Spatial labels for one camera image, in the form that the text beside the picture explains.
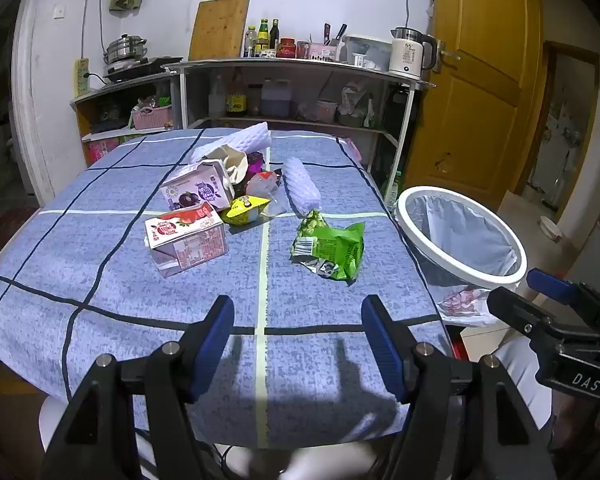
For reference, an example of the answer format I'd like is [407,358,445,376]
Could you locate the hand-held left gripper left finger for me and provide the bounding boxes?
[40,294,236,480]

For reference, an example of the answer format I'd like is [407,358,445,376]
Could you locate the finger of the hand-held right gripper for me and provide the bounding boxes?
[486,286,557,342]
[526,268,581,307]

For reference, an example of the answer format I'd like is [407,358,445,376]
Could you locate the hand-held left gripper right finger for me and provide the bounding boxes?
[361,295,561,480]

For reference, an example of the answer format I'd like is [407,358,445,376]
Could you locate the red milk carton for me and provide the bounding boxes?
[145,203,228,278]

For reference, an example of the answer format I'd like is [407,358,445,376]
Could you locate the white trash bin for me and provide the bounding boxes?
[405,195,523,328]

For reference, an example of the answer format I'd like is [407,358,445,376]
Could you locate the green snack packet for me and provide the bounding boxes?
[291,210,366,282]

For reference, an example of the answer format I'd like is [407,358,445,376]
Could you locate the white round waste bin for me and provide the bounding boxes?
[396,186,529,293]

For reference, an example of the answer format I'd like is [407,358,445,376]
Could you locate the yellow snack packet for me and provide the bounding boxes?
[224,195,272,227]

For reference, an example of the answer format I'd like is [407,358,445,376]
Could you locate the purple milk carton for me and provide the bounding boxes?
[160,160,236,212]

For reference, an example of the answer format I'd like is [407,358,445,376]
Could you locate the clear red plastic wrapper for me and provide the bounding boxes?
[245,170,291,218]

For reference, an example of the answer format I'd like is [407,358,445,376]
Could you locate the white foam fruit net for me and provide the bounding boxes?
[190,121,272,166]
[282,156,322,216]

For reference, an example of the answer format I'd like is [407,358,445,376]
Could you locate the beige paper bag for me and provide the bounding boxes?
[200,145,251,186]

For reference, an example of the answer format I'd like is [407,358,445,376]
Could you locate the purple foil wrapper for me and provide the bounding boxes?
[246,151,266,181]

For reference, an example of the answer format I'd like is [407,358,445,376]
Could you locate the white floor bowl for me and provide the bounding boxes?
[539,215,563,241]

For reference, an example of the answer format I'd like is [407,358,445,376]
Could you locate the red plastic stool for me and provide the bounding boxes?
[449,330,473,363]

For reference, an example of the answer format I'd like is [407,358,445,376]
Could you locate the blue checked tablecloth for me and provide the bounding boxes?
[0,127,453,451]

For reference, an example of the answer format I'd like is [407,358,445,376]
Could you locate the green plastic bottle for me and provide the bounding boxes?
[384,170,403,211]

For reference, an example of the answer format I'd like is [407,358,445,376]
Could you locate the yellow wooden door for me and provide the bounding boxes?
[405,0,543,196]

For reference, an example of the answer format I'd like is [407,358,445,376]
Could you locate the pink cardboard box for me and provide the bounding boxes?
[87,137,121,163]

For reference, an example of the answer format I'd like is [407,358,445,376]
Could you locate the pink plastic basket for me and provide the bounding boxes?
[131,105,173,131]

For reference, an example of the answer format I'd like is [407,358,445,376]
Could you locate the clear plastic bottle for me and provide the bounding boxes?
[209,75,227,118]

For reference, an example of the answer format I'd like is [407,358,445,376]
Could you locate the oil bottle yellow label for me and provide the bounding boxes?
[225,72,247,117]

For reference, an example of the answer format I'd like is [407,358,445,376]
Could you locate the crumpled plastic bags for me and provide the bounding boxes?
[340,80,376,128]

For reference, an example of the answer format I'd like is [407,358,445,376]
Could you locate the white electric kettle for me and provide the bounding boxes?
[389,26,438,81]

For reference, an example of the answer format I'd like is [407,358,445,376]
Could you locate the low wooden shelf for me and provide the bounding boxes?
[70,72,186,168]

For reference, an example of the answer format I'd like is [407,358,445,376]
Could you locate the black induction cooker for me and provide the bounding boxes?
[102,56,183,83]

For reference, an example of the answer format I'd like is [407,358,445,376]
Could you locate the white metal shelf rack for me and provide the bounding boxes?
[161,57,437,196]

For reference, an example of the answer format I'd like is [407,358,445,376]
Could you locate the clear plastic container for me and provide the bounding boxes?
[341,34,396,72]

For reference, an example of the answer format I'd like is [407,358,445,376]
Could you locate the yellow power strip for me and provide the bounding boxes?
[75,58,91,97]

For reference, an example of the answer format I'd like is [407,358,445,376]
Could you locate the pink knife holder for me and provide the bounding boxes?
[305,42,338,61]

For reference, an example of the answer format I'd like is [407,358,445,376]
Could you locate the steel steamer pot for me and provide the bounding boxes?
[103,34,147,65]

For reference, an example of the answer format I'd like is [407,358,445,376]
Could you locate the wooden cutting board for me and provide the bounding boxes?
[188,0,251,61]

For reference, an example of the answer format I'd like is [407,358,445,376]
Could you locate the metal door handle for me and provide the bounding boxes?
[432,37,462,63]

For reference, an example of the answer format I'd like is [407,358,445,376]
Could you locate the black handled knives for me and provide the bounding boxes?
[322,22,348,46]

